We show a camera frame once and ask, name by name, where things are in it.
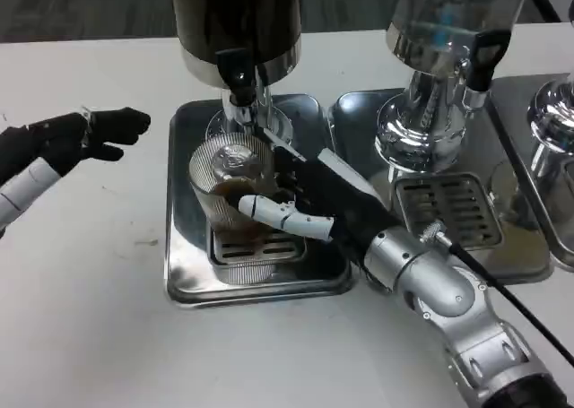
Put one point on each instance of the clear drink dispenser steel base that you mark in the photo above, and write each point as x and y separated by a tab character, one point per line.
426	125

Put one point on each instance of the robot left arm silver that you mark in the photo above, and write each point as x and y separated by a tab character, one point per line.
22	190

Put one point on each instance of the black dispenser tap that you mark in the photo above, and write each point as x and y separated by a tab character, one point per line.
486	58
235	74

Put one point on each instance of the drink dispenser with dark liquid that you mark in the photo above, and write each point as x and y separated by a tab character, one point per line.
233	18

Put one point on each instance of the slotted steel drip grid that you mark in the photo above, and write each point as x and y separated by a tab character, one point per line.
466	202
287	251

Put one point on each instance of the clear ribbed glass cup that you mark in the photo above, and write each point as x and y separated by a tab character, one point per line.
215	188

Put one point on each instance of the steel drip tray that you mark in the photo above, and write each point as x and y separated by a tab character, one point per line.
515	125
188	264
359	130

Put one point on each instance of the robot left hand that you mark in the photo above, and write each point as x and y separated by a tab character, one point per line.
54	139

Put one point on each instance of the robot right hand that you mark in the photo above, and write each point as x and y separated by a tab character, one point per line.
332	193

